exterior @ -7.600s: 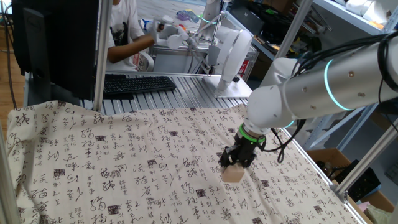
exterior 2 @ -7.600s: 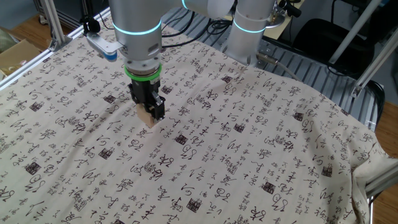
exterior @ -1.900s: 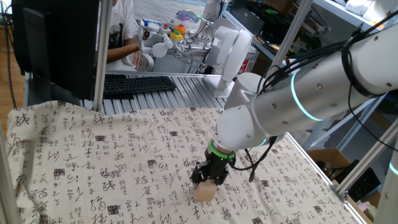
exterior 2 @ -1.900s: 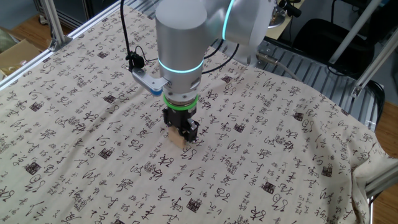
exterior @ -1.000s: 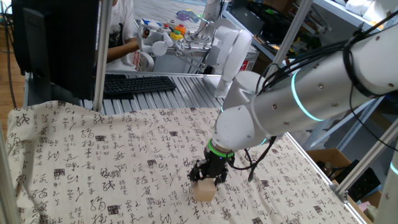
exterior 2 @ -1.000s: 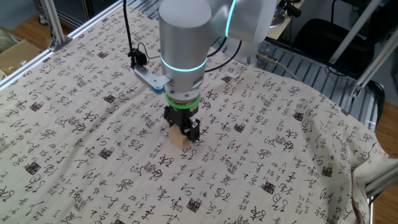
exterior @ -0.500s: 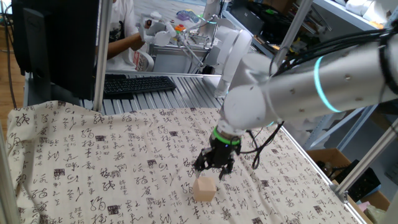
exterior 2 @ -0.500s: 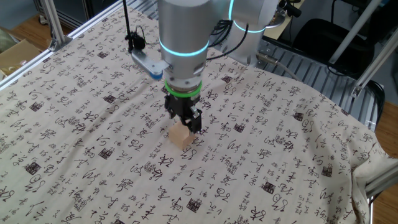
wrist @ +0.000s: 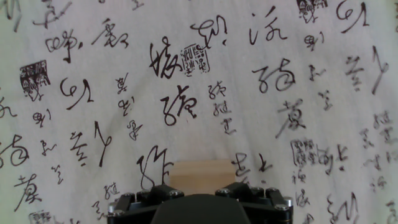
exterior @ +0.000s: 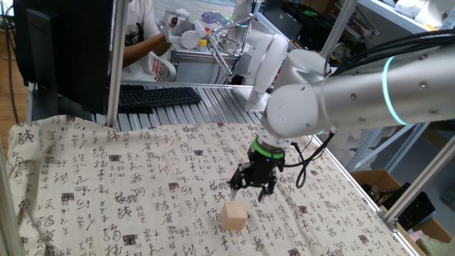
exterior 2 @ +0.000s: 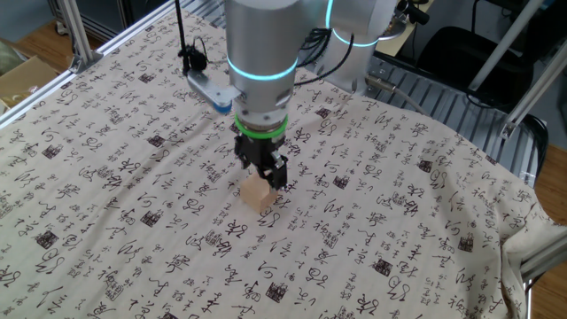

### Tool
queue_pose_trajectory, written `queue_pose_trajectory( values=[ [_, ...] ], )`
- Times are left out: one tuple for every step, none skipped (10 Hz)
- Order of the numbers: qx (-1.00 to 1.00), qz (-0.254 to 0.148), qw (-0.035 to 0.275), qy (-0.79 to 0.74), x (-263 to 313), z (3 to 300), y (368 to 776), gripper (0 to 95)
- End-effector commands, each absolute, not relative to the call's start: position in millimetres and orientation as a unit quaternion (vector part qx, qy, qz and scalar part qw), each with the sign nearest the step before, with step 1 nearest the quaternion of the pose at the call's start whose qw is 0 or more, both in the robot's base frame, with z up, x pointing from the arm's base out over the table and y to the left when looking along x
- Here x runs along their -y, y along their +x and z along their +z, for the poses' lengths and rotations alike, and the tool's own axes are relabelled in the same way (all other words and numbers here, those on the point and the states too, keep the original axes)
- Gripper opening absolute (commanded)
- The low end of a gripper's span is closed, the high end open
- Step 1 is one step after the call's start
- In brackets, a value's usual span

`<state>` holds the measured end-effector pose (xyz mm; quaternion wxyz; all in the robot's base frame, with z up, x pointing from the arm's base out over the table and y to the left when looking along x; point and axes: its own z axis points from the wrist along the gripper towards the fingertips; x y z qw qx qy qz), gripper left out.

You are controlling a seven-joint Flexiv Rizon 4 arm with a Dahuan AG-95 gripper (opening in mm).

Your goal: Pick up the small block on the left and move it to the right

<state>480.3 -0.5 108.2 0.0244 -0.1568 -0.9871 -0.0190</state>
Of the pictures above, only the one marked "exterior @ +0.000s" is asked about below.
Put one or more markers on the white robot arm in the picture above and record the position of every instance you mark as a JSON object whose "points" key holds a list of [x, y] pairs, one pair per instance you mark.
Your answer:
{"points": [[264, 60]]}

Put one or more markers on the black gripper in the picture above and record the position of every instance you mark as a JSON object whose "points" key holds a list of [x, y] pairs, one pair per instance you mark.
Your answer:
{"points": [[264, 172]]}

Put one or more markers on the green cloth bundle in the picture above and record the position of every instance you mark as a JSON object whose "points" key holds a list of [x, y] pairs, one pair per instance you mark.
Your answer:
{"points": [[432, 247]]}

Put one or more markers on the white foam packing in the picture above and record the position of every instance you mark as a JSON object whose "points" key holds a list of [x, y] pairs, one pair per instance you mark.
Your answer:
{"points": [[359, 145]]}

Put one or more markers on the person in white T-shirt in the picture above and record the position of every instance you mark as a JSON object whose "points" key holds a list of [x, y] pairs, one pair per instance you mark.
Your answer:
{"points": [[142, 17]]}

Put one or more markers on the small wooden cube block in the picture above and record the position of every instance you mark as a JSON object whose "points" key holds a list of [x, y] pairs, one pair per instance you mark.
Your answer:
{"points": [[234, 217]]}

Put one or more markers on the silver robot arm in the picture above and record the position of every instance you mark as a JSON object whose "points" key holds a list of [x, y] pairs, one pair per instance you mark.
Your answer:
{"points": [[373, 96]]}

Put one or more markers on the bare person forearm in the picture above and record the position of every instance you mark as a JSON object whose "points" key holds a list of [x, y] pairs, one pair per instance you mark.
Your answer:
{"points": [[145, 49]]}

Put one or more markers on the aluminium frame post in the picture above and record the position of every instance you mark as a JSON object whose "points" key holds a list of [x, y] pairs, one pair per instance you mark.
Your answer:
{"points": [[7, 220], [117, 64], [419, 181], [339, 25]]}

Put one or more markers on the white plastic chair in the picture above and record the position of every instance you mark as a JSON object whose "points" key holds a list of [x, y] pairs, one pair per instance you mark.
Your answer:
{"points": [[168, 71]]}

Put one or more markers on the white haptic control device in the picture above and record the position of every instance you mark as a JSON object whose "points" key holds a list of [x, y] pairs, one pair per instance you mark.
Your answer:
{"points": [[188, 37]]}

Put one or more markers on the black equipment case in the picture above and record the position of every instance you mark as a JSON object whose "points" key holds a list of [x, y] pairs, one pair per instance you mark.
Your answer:
{"points": [[281, 17]]}

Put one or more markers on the purple green toy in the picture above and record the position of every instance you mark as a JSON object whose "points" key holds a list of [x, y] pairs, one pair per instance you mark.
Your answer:
{"points": [[213, 17]]}

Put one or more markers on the black computer monitor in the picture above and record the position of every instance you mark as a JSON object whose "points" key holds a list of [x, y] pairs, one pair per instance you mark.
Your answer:
{"points": [[78, 53]]}

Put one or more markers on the silver mounting plate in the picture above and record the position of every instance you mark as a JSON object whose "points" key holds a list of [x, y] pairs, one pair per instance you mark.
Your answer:
{"points": [[241, 96]]}

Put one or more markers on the pink paper pad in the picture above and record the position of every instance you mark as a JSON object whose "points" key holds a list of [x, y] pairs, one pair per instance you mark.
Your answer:
{"points": [[416, 235]]}

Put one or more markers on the aluminium table edge rail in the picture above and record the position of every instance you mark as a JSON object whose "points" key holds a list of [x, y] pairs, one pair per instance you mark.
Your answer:
{"points": [[367, 196]]}

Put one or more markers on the black keyboard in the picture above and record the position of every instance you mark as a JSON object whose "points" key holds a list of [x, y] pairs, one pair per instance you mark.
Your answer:
{"points": [[160, 96]]}

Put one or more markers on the calligraphy print cloth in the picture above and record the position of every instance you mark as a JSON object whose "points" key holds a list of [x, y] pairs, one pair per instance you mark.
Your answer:
{"points": [[142, 195]]}

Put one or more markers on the cardboard box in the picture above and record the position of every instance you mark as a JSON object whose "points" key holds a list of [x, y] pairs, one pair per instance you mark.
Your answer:
{"points": [[377, 177]]}

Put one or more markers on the white wrapped bundle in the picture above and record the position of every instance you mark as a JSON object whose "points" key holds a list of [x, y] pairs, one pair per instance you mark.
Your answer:
{"points": [[419, 9]]}

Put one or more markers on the grey metal shelf rack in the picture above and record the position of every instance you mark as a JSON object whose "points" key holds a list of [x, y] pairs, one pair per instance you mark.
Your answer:
{"points": [[387, 14]]}

